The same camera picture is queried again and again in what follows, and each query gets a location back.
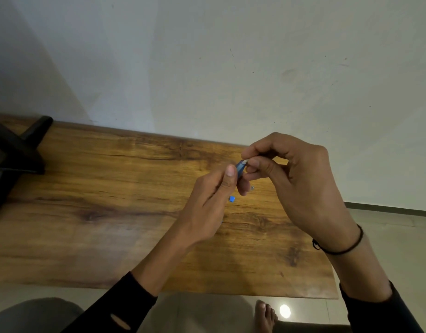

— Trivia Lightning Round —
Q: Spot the person's left hand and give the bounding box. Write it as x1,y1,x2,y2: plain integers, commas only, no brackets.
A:
178,164,238,245

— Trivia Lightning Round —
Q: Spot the person's right hand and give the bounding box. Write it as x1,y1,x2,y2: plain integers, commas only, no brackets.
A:
239,133,362,253

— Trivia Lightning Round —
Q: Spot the person's left forearm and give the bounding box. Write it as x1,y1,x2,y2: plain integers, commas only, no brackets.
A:
61,223,201,333

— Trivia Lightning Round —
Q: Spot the person's right forearm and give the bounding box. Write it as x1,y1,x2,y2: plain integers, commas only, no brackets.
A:
322,228,425,333

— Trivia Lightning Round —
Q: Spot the black wrist band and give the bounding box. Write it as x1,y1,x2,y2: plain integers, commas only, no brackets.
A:
312,224,364,256

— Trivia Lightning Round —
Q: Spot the person's bare foot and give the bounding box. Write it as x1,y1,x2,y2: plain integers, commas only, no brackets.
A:
253,300,279,333

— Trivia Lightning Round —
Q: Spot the person's dark trouser leg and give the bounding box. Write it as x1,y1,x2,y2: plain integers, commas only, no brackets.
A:
275,321,352,333

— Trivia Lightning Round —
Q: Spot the black stand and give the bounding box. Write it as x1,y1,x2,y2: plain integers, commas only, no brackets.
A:
0,116,54,221

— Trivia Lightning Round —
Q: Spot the person's grey trouser leg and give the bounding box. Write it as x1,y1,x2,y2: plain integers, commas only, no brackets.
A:
0,297,86,333

